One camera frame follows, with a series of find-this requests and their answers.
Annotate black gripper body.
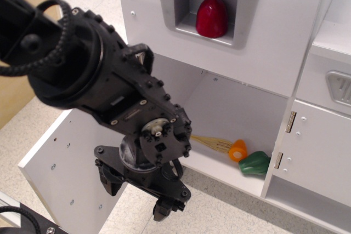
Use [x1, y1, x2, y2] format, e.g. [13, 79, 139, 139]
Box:
[94, 138, 191, 203]

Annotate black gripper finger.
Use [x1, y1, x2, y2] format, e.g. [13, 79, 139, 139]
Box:
[153, 198, 186, 222]
[95, 159, 125, 196]

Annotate white low fridge door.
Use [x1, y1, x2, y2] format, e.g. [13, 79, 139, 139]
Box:
[18, 109, 122, 233]

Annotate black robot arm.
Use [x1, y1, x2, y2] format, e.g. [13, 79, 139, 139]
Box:
[1, 0, 192, 221]

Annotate white toy fridge cabinet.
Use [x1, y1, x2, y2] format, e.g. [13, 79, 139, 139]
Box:
[115, 0, 329, 198]

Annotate wooden whisk utensil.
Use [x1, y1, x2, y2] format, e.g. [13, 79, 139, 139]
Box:
[190, 135, 233, 153]

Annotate orange toy carrot piece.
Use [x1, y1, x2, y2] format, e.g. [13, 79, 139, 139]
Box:
[228, 139, 247, 162]

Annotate green toy bell pepper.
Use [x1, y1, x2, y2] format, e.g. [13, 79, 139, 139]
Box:
[239, 151, 271, 175]

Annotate lower metal door hinge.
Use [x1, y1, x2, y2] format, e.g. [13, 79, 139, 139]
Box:
[274, 152, 284, 169]

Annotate metal door hinge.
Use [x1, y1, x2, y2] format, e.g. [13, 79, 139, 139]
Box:
[285, 111, 296, 133]
[274, 152, 284, 169]

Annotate upper metal door hinge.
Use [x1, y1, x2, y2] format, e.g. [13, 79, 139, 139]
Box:
[285, 111, 296, 133]

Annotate white neighbouring cabinet door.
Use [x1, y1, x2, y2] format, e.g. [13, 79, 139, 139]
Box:
[274, 100, 350, 206]

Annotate red toy bell pepper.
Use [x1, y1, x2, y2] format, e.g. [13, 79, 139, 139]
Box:
[196, 0, 229, 38]

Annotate grey oven panel trim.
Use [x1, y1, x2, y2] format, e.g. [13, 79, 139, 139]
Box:
[326, 71, 350, 106]

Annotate wooden board panel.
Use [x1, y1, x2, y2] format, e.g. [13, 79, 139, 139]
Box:
[0, 0, 64, 130]

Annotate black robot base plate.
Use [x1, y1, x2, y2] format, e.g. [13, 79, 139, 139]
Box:
[0, 203, 69, 234]

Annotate black braided cable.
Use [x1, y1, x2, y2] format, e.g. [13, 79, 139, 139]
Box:
[0, 0, 72, 77]

